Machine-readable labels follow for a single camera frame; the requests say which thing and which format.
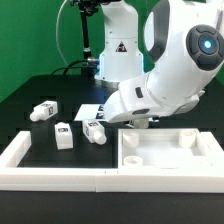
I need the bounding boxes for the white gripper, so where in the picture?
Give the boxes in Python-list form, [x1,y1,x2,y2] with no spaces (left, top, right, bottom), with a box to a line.
[104,75,174,123]

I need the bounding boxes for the white square table top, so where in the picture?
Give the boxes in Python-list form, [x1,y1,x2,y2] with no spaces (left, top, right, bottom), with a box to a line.
[118,128,211,169]

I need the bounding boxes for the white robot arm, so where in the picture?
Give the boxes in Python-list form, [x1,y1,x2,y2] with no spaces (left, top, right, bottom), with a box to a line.
[96,0,224,123]

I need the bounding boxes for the white sheet with markers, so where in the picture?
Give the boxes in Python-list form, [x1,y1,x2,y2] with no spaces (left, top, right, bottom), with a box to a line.
[74,104,105,121]

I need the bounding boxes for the white U-shaped fence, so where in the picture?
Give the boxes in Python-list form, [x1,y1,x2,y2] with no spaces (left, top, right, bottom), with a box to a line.
[0,131,224,193]

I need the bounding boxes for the black cables on table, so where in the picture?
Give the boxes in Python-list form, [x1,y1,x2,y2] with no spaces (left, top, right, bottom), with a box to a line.
[50,59,100,76]

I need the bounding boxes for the black camera stand pole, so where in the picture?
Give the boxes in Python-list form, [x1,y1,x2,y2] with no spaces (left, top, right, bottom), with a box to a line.
[69,0,98,69]

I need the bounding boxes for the grey cable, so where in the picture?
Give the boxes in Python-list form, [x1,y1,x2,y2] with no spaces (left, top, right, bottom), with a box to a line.
[55,0,71,68]

